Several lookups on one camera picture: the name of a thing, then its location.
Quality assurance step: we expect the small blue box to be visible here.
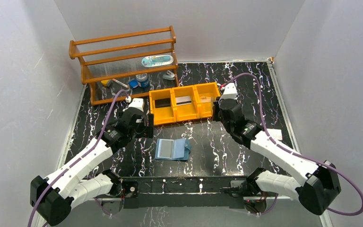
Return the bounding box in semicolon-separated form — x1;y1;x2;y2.
128;79;139;89

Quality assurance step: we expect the white stapler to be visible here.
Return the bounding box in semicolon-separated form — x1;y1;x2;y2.
163;70;176;81

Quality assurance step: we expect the white blue round tin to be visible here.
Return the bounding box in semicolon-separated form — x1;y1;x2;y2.
135;73;150;88

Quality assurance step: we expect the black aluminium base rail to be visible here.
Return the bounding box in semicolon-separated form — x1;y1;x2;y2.
42;177;326;217

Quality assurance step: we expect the left yellow plastic bin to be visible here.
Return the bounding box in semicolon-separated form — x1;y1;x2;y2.
149;88;176;125

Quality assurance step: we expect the grey striped card in bin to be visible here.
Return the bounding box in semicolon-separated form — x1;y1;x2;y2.
175;96;192;105

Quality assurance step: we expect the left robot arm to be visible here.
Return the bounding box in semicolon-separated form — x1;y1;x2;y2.
30;98;153;226

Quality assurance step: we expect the blue white oval package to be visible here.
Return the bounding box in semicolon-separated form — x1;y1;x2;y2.
141;54;174;68

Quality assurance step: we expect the right yellow plastic bin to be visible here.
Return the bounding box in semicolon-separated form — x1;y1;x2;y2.
195;82;220;118

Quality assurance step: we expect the black card in bin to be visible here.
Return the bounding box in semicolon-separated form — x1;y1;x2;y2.
155;98;172;108

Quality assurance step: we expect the white red marker pen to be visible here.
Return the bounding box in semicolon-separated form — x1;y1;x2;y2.
112;79;129;89

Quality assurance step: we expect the wooden shelf rack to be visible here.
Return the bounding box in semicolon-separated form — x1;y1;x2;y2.
69;26;178;105

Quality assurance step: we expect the beige card in bin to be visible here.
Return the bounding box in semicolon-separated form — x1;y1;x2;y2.
200;96;212;103

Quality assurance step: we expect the white rectangular box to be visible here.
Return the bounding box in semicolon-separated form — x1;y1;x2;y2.
268;129;283;141

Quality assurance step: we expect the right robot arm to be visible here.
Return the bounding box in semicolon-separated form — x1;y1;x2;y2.
214;84;341;215

